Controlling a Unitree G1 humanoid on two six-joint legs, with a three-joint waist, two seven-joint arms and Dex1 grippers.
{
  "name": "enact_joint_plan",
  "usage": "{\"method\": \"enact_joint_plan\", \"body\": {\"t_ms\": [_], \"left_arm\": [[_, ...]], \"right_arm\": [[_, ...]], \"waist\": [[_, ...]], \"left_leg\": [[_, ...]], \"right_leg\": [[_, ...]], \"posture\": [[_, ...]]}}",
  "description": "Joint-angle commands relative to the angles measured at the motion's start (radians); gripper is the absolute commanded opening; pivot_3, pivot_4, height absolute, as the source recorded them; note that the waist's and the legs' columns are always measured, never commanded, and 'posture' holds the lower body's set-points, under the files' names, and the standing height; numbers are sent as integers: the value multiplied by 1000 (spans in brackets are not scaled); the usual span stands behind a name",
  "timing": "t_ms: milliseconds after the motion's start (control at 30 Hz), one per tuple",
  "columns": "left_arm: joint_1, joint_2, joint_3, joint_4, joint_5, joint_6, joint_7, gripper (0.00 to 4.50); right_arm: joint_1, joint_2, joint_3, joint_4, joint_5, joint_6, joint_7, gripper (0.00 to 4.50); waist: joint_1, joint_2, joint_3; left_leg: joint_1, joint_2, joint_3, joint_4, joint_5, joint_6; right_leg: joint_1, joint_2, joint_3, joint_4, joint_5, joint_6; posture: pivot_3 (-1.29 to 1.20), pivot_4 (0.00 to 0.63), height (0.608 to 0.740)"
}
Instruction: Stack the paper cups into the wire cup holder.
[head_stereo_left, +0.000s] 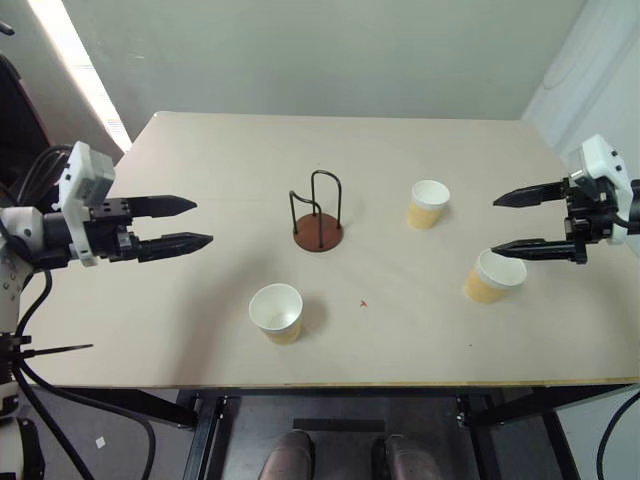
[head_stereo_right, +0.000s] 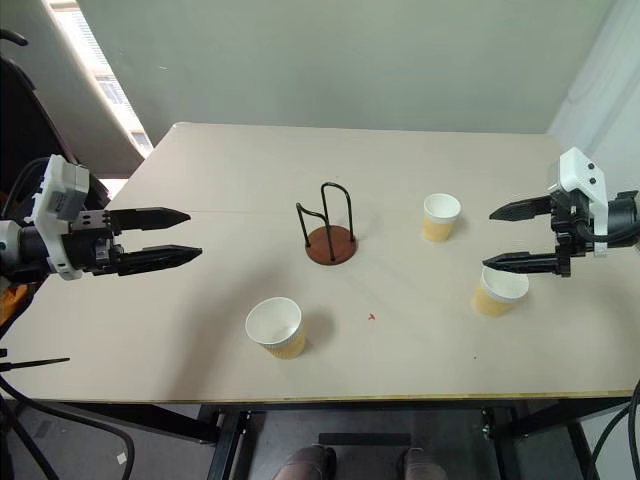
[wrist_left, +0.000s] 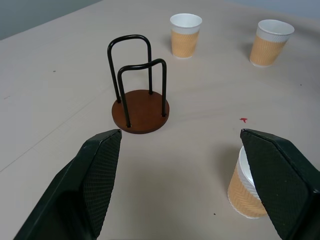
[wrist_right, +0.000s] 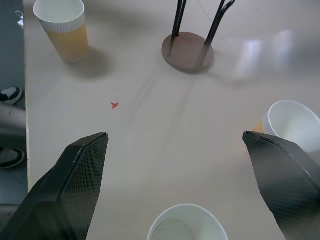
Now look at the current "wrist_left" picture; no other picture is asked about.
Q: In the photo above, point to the orange white paper cup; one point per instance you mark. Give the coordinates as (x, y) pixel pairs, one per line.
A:
(270, 42)
(243, 195)
(185, 36)

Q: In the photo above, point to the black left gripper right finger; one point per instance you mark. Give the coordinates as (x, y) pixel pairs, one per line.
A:
(282, 182)

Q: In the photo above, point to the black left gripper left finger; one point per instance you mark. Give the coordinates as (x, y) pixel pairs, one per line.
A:
(82, 185)

